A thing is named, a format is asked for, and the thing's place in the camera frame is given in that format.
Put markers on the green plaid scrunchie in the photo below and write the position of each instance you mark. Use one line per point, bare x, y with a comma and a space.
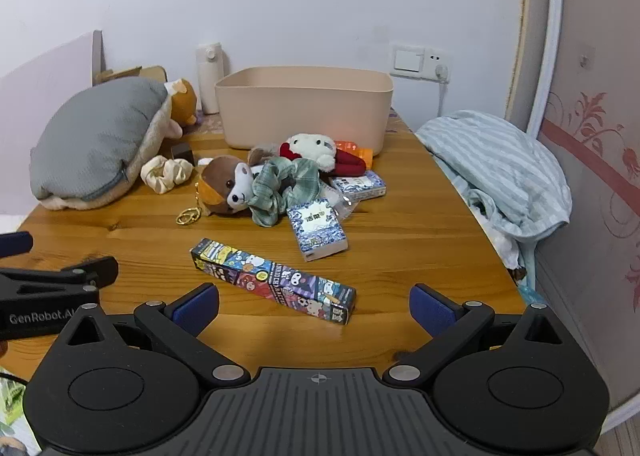
280, 196

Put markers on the purple patterned mat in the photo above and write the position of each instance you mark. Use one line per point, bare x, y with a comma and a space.
210, 121

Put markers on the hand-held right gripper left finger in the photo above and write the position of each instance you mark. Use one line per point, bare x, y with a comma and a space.
200, 308

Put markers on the white thermos bottle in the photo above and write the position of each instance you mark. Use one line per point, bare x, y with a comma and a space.
209, 76

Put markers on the white bear plush red outfit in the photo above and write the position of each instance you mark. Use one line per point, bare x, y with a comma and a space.
310, 146

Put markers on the grey turtle shell cushion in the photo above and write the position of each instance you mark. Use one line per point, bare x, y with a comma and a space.
95, 136

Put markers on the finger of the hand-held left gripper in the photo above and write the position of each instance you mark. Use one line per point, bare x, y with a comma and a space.
75, 275
17, 242

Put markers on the pale pink board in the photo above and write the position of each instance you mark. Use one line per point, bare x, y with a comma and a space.
40, 81

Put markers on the pink floral headboard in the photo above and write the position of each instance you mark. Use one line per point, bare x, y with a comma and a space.
590, 186

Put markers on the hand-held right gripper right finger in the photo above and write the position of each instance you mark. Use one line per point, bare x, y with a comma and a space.
432, 308

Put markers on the cream scrunchie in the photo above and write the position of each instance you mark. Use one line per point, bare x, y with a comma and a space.
165, 171

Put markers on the beige plastic container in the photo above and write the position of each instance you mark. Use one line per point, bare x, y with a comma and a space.
300, 111

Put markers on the orange small packet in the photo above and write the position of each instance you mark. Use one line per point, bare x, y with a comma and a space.
357, 152

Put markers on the white wall switch socket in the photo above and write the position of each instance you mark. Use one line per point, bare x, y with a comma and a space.
407, 60

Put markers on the long cartoon printed box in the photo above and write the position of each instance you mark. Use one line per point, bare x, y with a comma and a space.
270, 278

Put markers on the small black box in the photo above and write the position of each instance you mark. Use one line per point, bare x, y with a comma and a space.
182, 151

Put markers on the orange and white plush toy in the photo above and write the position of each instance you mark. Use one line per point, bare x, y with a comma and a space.
182, 99

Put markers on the blue striped blanket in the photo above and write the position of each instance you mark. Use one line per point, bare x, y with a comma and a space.
500, 156

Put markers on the wooden stand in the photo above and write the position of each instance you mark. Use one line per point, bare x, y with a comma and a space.
150, 72

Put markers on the grey furry plush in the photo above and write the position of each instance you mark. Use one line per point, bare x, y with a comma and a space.
225, 181

